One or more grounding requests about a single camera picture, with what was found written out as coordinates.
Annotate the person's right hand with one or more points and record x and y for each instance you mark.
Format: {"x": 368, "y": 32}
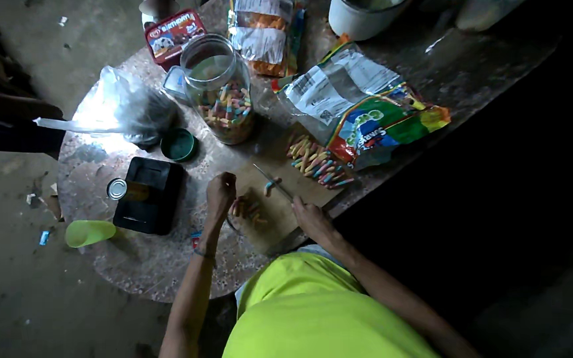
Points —
{"x": 315, "y": 222}

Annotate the person's left hand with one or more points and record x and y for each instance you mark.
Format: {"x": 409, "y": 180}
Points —
{"x": 220, "y": 199}

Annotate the person's right fingers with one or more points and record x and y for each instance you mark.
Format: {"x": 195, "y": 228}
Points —
{"x": 299, "y": 207}

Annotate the person's left fingers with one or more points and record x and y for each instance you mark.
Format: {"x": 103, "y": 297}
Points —
{"x": 228, "y": 180}

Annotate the knife with metal blade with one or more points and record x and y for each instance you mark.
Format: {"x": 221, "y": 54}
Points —
{"x": 272, "y": 182}

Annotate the person's right forearm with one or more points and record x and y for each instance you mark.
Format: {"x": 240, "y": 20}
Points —
{"x": 391, "y": 293}

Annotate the person's left forearm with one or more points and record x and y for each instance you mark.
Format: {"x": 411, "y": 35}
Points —
{"x": 190, "y": 298}

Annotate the brown cutting board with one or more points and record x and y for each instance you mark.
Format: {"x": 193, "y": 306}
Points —
{"x": 279, "y": 219}

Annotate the heap of cut gummy pieces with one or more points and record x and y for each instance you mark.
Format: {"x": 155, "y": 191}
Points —
{"x": 249, "y": 208}

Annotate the single pink-blue gummy worm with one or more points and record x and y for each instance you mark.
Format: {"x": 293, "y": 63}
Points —
{"x": 269, "y": 187}

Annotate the pile of gummy worms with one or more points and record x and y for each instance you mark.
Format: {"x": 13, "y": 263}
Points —
{"x": 315, "y": 161}

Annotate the green round lid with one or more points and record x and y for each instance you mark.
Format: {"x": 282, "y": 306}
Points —
{"x": 179, "y": 144}

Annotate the small red-blue packet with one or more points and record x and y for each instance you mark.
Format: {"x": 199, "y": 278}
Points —
{"x": 196, "y": 240}

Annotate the jarful of colourful gummy candies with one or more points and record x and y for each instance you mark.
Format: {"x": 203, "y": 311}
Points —
{"x": 227, "y": 107}

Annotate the black rectangular box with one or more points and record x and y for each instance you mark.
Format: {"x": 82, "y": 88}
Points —
{"x": 142, "y": 214}

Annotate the small clear plastic container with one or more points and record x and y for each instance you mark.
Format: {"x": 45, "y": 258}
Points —
{"x": 173, "y": 84}

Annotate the metal tin can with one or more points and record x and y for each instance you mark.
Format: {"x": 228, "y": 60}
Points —
{"x": 117, "y": 189}

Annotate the person's body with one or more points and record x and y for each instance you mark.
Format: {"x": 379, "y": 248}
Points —
{"x": 316, "y": 318}

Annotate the translucent plastic bag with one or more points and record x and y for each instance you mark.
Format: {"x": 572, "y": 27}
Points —
{"x": 137, "y": 104}

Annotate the green-red candy packet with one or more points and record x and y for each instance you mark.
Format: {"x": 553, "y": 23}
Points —
{"x": 381, "y": 119}

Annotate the clear plastic jar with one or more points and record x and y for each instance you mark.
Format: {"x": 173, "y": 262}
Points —
{"x": 209, "y": 54}

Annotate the clear-orange snack packet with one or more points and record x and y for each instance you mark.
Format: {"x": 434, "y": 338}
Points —
{"x": 265, "y": 40}

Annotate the yellow-green plastic cup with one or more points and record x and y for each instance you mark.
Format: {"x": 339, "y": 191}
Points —
{"x": 87, "y": 233}

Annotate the red ice cream tub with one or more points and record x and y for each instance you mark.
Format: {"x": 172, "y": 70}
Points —
{"x": 174, "y": 37}

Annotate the light blue wrapper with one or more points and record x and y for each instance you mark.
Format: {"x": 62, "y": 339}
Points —
{"x": 44, "y": 237}

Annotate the white round pot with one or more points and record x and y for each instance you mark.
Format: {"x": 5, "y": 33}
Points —
{"x": 358, "y": 22}

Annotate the white paper scrap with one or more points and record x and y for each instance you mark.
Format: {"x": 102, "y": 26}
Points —
{"x": 30, "y": 199}
{"x": 62, "y": 21}

